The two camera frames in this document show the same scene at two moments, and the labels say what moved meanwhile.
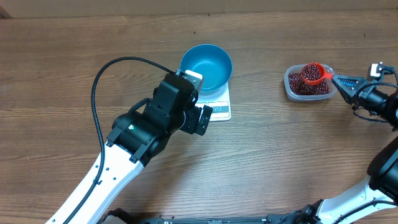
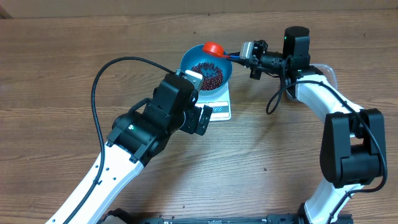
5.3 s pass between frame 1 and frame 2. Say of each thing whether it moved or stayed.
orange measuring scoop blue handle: moved
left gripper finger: stayed
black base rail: stayed
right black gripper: moved
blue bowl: stayed
